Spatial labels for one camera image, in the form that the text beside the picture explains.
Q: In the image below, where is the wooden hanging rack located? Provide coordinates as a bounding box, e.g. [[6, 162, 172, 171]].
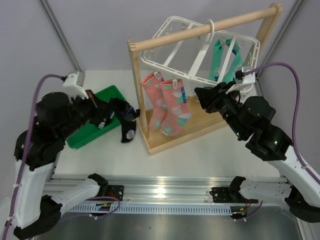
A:
[[127, 3, 283, 155]]

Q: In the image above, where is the green blue sock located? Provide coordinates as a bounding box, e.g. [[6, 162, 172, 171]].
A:
[[209, 38, 226, 82], [215, 38, 244, 83]]

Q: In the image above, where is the green plastic bin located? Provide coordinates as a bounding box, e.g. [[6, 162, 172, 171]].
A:
[[66, 85, 126, 149]]

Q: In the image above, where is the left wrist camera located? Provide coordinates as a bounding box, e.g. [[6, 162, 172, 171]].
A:
[[62, 71, 89, 99]]

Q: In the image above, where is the aluminium frame post left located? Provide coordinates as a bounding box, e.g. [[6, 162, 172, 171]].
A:
[[38, 0, 83, 72]]

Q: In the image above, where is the right green blue sock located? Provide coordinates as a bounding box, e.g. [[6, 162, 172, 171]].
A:
[[215, 38, 244, 83]]

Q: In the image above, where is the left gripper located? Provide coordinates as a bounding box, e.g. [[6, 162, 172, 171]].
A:
[[56, 88, 115, 142]]

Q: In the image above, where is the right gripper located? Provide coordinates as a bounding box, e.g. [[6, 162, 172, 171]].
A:
[[194, 81, 247, 139]]

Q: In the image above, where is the aluminium frame post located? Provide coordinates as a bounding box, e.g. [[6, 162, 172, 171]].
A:
[[38, 0, 83, 72], [257, 0, 307, 78]]

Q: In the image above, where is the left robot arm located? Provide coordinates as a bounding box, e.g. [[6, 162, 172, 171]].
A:
[[12, 90, 111, 240]]

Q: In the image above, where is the black sock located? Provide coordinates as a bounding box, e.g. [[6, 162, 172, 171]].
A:
[[88, 110, 115, 129], [109, 97, 141, 144]]

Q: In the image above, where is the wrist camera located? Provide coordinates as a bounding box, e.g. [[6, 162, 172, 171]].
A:
[[62, 71, 89, 99], [226, 66, 256, 94]]

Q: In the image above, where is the pink sock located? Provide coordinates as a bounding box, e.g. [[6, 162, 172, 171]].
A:
[[142, 71, 168, 130], [160, 78, 192, 137]]

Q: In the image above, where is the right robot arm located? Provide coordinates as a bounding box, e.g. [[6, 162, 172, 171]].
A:
[[194, 82, 320, 223]]

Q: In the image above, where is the white plastic clip hanger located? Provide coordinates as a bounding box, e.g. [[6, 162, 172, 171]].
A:
[[140, 30, 261, 96]]

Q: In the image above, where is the white slotted cable duct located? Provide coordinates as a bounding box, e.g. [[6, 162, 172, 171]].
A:
[[69, 202, 233, 216]]

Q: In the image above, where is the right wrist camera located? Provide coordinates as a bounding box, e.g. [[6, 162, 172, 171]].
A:
[[226, 66, 256, 94]]

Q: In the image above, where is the aluminium frame post right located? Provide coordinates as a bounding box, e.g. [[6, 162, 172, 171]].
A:
[[257, 0, 307, 78]]

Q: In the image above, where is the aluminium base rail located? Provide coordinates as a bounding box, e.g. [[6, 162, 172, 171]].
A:
[[44, 174, 288, 205]]

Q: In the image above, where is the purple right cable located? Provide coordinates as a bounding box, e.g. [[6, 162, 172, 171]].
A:
[[243, 62, 320, 180]]

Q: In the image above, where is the left green blue sock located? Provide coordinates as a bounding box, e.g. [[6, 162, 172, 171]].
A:
[[209, 38, 226, 82]]

